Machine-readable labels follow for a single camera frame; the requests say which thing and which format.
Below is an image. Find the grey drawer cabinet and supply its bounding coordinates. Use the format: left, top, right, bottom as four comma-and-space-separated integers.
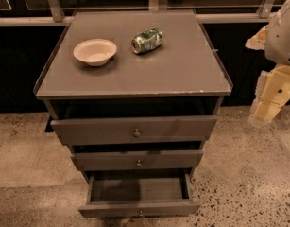
34, 11, 232, 181

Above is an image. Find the crushed green soda can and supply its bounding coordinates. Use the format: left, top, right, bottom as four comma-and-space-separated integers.
131, 28, 163, 54

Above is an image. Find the metal railing frame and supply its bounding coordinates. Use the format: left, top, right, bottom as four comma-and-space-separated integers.
0, 0, 285, 26

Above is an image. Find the grey middle drawer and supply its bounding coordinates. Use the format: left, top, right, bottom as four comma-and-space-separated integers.
72, 150, 203, 171

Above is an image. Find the grey bottom drawer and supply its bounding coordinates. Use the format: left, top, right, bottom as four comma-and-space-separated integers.
79, 170, 200, 218

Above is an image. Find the grey drawer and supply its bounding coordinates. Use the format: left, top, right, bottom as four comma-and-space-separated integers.
79, 170, 200, 218
51, 115, 216, 145
72, 150, 203, 171

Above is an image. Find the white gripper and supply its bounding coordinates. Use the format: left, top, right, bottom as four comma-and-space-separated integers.
245, 26, 290, 127

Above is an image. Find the white paper bowl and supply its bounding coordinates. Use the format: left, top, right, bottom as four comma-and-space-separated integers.
73, 39, 117, 66

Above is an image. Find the grey top drawer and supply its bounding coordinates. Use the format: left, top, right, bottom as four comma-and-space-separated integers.
51, 115, 216, 145

